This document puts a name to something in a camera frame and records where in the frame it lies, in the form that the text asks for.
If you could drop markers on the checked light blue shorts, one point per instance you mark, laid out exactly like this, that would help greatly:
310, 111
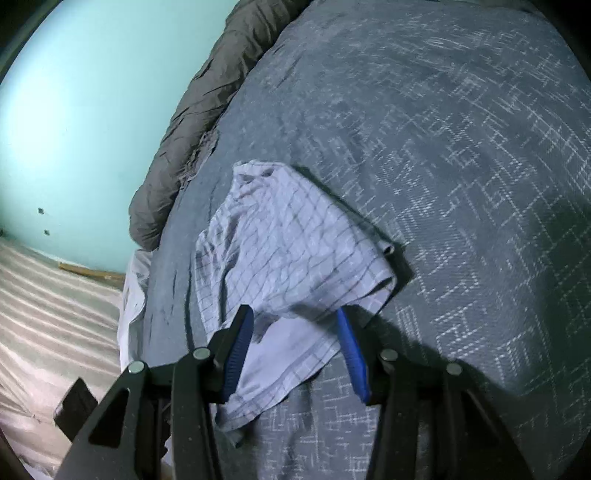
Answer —
286, 240

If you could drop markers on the bed with blue-grey sheet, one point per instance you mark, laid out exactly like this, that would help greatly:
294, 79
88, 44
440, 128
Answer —
461, 184

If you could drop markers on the light grey blanket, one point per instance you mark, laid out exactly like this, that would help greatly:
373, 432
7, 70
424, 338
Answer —
134, 304

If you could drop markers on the rolled dark grey duvet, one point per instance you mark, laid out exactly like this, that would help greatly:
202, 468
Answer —
194, 120

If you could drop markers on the wooden stick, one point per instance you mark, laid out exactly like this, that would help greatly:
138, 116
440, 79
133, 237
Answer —
92, 273

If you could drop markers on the striped beige curtain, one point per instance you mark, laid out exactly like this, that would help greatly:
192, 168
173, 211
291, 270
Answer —
55, 323

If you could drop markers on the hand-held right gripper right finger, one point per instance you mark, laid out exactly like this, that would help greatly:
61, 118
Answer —
353, 360

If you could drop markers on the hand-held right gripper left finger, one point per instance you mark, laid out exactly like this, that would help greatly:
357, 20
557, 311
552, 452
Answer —
235, 360

